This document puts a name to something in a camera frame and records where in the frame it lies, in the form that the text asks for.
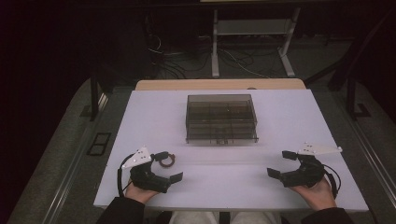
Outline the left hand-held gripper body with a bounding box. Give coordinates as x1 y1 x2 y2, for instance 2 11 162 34
120 147 172 194

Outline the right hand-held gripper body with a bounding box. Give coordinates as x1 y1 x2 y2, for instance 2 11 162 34
279 142 344 189

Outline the reddish brown bracelet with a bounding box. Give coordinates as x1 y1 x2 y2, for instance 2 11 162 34
158 152 177 169

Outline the person's left hand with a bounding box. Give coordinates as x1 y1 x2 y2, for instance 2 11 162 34
124 181 160 205

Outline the person's right hand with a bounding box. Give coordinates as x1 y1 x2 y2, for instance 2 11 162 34
290 176 338 212

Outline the person's left leg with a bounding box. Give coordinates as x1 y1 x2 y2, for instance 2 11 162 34
168 211 220 224

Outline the person's leg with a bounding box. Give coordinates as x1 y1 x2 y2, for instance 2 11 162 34
168 211 220 224
230 211 283 224

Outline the person's right leg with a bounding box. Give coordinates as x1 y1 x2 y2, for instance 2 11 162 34
230 211 283 224

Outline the dark transparent drawer box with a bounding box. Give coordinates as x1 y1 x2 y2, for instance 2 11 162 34
185 93 260 146

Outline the black metal stand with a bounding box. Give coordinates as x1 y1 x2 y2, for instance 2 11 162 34
89 72 109 122
303 7 396 121

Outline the wooden table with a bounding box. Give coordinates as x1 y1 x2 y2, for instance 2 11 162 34
134 77 308 91

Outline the left hand-held gripper black cable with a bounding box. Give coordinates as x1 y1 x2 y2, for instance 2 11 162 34
117 153 134 198

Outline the hand-held gripper black cable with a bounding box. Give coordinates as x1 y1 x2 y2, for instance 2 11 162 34
117 153 134 198
322 163 342 201

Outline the right hand-held gripper black cable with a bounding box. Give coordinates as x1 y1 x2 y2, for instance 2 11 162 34
322 163 342 201

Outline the black floor socket frame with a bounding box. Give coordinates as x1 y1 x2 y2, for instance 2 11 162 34
86 132 113 157

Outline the tangle of floor cables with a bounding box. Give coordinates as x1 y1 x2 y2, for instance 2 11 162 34
145 32 275 79

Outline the white metal desk frame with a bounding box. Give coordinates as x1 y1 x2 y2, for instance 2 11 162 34
211 7 302 79

